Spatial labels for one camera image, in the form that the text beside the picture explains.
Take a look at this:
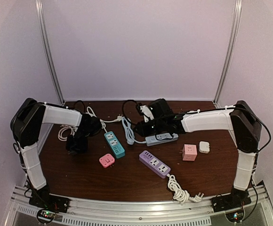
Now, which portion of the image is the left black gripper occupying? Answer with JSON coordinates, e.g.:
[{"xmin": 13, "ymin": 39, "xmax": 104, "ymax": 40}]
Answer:
[{"xmin": 66, "ymin": 129, "xmax": 91, "ymax": 153}]

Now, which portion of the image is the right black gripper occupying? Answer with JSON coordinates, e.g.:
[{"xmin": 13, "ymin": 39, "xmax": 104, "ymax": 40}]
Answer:
[{"xmin": 134, "ymin": 118, "xmax": 167, "ymax": 137}]

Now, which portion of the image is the pink square plug adapter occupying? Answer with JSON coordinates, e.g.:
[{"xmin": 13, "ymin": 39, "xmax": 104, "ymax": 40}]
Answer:
[{"xmin": 99, "ymin": 153, "xmax": 115, "ymax": 169}]

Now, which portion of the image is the pink cube socket adapter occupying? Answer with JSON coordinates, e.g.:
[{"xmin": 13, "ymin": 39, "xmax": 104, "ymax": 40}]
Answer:
[{"xmin": 181, "ymin": 144, "xmax": 197, "ymax": 161}]

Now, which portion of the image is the white plug adapter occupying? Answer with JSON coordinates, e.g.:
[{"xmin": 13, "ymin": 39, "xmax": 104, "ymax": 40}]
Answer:
[{"xmin": 199, "ymin": 141, "xmax": 210, "ymax": 153}]

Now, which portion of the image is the purple power strip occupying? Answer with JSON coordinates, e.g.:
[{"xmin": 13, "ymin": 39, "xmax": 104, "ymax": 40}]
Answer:
[{"xmin": 139, "ymin": 150, "xmax": 171, "ymax": 179}]

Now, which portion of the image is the blue-grey power strip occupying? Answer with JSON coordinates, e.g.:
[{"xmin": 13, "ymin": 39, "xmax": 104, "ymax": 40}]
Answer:
[{"xmin": 145, "ymin": 133, "xmax": 178, "ymax": 146}]

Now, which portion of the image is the teal power strip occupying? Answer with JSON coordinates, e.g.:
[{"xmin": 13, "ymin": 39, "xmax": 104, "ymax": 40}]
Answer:
[{"xmin": 104, "ymin": 131, "xmax": 125, "ymax": 159}]

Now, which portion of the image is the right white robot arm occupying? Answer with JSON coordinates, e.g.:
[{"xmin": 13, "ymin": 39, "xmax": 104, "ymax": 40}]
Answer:
[{"xmin": 133, "ymin": 98, "xmax": 262, "ymax": 208}]

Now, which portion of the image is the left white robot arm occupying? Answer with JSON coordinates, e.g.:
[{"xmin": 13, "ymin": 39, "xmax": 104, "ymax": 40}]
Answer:
[{"xmin": 10, "ymin": 98, "xmax": 90, "ymax": 190}]

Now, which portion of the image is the white coiled cord left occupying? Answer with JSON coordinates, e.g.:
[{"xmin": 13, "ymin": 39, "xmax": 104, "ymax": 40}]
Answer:
[{"xmin": 57, "ymin": 124, "xmax": 77, "ymax": 142}]

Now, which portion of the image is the light blue bundled cord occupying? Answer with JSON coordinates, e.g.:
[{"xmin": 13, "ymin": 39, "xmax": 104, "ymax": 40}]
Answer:
[{"xmin": 121, "ymin": 116, "xmax": 148, "ymax": 146}]

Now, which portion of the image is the white cord of teal strip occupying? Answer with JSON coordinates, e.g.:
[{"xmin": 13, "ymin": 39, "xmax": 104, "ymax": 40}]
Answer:
[{"xmin": 86, "ymin": 105, "xmax": 123, "ymax": 134}]

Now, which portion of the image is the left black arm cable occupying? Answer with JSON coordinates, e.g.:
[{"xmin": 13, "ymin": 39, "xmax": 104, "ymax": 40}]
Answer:
[{"xmin": 10, "ymin": 100, "xmax": 85, "ymax": 153}]

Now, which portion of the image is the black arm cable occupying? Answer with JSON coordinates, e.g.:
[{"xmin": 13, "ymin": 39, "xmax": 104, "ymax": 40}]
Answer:
[
  {"xmin": 122, "ymin": 99, "xmax": 273, "ymax": 153},
  {"xmin": 10, "ymin": 100, "xmax": 85, "ymax": 153}
]

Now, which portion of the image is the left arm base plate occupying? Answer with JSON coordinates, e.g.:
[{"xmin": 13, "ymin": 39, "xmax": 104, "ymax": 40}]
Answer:
[{"xmin": 29, "ymin": 192, "xmax": 70, "ymax": 213}]

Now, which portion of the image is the aluminium front rail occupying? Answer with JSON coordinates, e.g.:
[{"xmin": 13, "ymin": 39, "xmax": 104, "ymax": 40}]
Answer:
[{"xmin": 2, "ymin": 186, "xmax": 273, "ymax": 226}]

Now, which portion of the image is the white bundled power cord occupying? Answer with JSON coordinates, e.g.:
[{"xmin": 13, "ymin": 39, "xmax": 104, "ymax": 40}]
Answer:
[{"xmin": 167, "ymin": 173, "xmax": 204, "ymax": 204}]

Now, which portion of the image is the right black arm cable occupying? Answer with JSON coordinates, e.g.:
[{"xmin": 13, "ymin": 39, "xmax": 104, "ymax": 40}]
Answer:
[{"xmin": 122, "ymin": 99, "xmax": 273, "ymax": 153}]

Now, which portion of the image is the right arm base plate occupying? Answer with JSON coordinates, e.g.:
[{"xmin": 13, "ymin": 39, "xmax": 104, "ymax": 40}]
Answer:
[{"xmin": 211, "ymin": 189, "xmax": 251, "ymax": 212}]

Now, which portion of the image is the right aluminium corner post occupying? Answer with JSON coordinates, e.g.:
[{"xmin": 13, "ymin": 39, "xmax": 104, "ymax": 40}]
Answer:
[{"xmin": 213, "ymin": 0, "xmax": 242, "ymax": 106}]

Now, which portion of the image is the aluminium corner post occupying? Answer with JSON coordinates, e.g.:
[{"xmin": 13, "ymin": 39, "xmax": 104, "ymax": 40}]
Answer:
[
  {"xmin": 213, "ymin": 0, "xmax": 242, "ymax": 106},
  {"xmin": 35, "ymin": 0, "xmax": 64, "ymax": 104}
]

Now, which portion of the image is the left aluminium corner post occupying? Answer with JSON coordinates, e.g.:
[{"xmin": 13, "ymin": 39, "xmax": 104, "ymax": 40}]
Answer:
[{"xmin": 35, "ymin": 0, "xmax": 64, "ymax": 104}]

